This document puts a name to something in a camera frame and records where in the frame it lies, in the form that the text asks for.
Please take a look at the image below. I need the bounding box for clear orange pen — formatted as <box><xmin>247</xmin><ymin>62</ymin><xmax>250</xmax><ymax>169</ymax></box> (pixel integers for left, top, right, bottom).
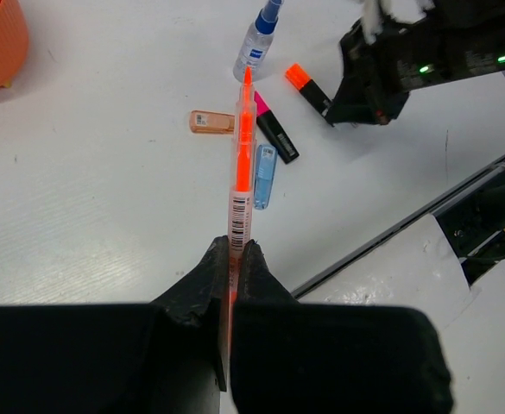
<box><xmin>224</xmin><ymin>66</ymin><xmax>260</xmax><ymax>311</ymax></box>

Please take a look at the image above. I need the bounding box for orange black highlighter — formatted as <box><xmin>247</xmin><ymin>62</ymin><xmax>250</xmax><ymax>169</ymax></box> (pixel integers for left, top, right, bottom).
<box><xmin>285</xmin><ymin>63</ymin><xmax>331</xmax><ymax>117</ymax></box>

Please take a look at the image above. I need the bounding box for pink black highlighter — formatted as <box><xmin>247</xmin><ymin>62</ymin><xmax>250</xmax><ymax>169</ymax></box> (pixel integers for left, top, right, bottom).
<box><xmin>254</xmin><ymin>91</ymin><xmax>300</xmax><ymax>165</ymax></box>

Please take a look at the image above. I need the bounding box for clear spray bottle blue cap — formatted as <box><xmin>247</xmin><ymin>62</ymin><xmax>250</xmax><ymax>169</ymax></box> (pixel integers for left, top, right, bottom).
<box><xmin>233</xmin><ymin>0</ymin><xmax>284</xmax><ymax>82</ymax></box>

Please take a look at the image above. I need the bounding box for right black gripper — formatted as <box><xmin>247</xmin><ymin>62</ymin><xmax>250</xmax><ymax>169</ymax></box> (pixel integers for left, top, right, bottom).
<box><xmin>324</xmin><ymin>16</ymin><xmax>429</xmax><ymax>126</ymax></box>

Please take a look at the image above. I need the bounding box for translucent blue correction tape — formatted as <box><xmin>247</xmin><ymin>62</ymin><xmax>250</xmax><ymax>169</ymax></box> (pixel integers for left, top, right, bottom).
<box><xmin>254</xmin><ymin>144</ymin><xmax>278</xmax><ymax>210</ymax></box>

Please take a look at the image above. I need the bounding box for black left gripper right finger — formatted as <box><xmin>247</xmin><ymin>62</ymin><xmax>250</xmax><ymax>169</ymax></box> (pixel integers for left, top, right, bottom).
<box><xmin>230</xmin><ymin>241</ymin><xmax>453</xmax><ymax>413</ymax></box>

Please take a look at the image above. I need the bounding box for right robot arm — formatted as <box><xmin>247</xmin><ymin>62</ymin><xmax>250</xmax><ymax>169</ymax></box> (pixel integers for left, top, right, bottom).
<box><xmin>230</xmin><ymin>1</ymin><xmax>505</xmax><ymax>413</ymax></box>

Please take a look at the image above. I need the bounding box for silver taped plate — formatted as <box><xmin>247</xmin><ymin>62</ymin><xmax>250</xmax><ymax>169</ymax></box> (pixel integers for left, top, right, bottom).
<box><xmin>301</xmin><ymin>215</ymin><xmax>471</xmax><ymax>315</ymax></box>

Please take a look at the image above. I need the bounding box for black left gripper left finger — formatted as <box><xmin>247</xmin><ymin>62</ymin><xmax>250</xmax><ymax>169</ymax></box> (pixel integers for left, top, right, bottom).
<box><xmin>0</xmin><ymin>236</ymin><xmax>229</xmax><ymax>413</ymax></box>

